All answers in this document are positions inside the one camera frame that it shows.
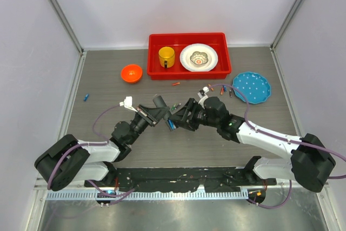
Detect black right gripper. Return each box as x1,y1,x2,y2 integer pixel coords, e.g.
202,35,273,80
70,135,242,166
169,97,219,131

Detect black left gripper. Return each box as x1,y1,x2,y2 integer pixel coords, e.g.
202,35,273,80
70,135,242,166
128,104,169,145

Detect black remote control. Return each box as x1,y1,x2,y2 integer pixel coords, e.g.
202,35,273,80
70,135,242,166
153,95,176,131

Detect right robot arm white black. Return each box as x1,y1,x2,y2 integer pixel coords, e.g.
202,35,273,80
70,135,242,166
169,97,336,193

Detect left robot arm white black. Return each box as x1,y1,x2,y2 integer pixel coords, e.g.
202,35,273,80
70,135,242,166
34,104,170,192

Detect orange plastic bowl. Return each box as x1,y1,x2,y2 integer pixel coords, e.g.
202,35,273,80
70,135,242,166
121,64,143,84

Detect white paper plate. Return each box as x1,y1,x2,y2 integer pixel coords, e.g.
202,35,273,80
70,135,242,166
179,43,218,72

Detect yellow mug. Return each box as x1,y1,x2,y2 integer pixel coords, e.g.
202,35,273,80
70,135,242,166
158,47,175,69

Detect small patterned bowl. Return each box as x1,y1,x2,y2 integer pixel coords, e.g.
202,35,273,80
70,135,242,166
190,51,209,66

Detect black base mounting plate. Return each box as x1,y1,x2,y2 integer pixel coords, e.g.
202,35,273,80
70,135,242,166
94,167,277,193

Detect blue dotted plate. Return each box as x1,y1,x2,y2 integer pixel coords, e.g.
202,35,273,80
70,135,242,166
232,71,271,104

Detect red plastic tray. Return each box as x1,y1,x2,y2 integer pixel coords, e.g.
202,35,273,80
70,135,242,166
147,32,232,80

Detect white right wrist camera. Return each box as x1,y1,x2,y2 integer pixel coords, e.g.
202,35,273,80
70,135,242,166
197,86,210,105

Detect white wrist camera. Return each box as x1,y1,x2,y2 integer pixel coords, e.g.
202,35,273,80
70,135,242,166
197,86,210,105
119,96,137,112

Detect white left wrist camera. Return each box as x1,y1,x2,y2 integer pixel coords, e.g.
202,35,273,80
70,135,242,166
119,96,137,112

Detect aluminium front rail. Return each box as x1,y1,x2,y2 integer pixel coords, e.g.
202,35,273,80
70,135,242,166
35,166,330,202

